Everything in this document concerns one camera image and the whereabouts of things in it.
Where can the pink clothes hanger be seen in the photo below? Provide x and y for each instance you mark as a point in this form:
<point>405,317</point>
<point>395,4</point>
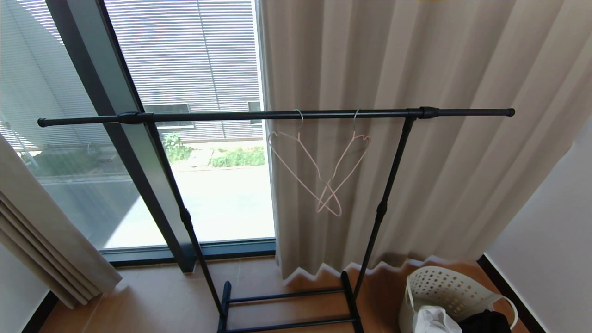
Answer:
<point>299,135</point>
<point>355,132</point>

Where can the white printed T-shirt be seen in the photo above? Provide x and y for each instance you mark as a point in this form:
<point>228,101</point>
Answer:
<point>434,321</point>

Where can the black garment with white stripes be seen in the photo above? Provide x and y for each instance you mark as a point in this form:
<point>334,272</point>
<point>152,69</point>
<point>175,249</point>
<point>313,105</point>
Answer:
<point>483,323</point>

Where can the black clothes rack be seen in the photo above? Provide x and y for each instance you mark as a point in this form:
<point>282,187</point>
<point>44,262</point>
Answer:
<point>277,114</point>

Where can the white laundry basket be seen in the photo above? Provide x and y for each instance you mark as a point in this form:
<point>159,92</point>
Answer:
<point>448,289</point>

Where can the window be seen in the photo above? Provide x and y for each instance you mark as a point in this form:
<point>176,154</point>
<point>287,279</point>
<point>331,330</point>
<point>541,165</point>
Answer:
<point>208,69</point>

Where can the beige curtain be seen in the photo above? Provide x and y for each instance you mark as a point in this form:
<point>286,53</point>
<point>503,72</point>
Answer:
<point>46,240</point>
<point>439,138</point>

